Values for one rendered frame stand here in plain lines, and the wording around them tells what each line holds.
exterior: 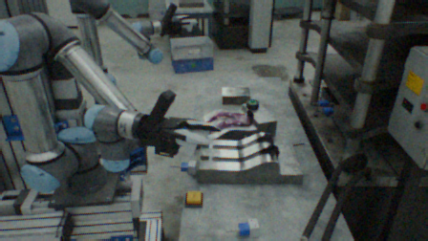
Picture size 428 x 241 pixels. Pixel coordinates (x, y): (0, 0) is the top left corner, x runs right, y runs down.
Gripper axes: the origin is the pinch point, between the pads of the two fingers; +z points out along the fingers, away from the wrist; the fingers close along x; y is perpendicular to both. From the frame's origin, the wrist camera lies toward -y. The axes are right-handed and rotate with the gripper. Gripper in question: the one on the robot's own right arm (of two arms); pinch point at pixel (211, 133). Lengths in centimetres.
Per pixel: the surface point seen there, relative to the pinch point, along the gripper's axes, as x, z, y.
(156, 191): -138, -94, 128
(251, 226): -39, 5, 55
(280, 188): -72, 11, 56
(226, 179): -66, -14, 54
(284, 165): -81, 11, 49
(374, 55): -90, 41, -8
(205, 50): -399, -156, 59
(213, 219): -42, -12, 60
